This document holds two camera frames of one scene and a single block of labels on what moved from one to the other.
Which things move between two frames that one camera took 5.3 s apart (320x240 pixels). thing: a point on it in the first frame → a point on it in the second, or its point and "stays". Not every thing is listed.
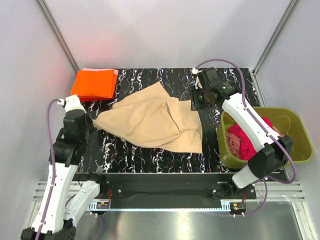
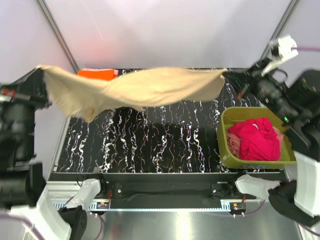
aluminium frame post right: [290, 10] stays
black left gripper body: [85, 124] → [27, 81]
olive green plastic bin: [289, 121] stays
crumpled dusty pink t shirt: [234, 142] stays
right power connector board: [240, 206] stays
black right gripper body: [196, 99] → [250, 77]
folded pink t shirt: [116, 71] stays
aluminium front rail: [266, 191] stays
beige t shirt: [151, 117] → [85, 96]
